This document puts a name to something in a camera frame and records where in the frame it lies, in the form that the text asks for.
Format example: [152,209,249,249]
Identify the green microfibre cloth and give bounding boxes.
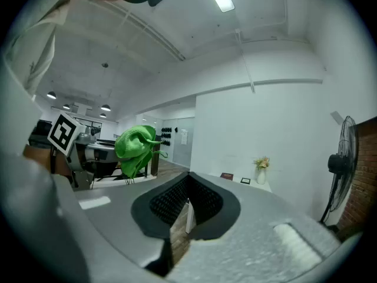
[114,124,168,185]

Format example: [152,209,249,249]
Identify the person's left forearm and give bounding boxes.
[23,144,73,182]

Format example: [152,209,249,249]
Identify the white table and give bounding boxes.
[185,166,272,235]

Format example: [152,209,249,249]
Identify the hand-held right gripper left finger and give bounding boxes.
[73,171,190,279]

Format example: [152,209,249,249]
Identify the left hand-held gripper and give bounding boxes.
[47,112,119,190]

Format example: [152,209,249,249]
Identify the black standing fan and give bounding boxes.
[319,116,359,226]

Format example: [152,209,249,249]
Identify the rows of black wall-mounted items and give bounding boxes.
[160,126,173,147]

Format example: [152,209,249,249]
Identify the person's white shirt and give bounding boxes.
[0,0,78,170]

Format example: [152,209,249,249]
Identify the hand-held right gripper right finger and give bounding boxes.
[166,171,363,283]

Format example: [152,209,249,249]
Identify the grey wall box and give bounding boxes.
[329,110,344,127]

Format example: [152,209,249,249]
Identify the yellow and orange flower bouquet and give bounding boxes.
[252,156,270,171]

